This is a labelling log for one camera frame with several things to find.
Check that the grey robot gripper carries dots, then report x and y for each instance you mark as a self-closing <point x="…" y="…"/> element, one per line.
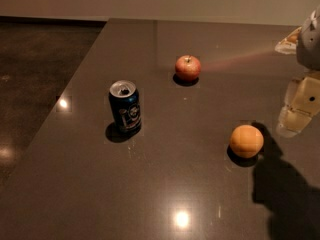
<point x="310" y="47"/>

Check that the dark blue pepsi can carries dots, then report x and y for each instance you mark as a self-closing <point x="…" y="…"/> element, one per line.
<point x="125" y="106"/>

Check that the orange fruit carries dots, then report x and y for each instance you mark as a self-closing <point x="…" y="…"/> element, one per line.
<point x="246" y="141"/>

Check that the red apple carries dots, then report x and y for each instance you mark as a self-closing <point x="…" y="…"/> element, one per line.
<point x="187" y="68"/>

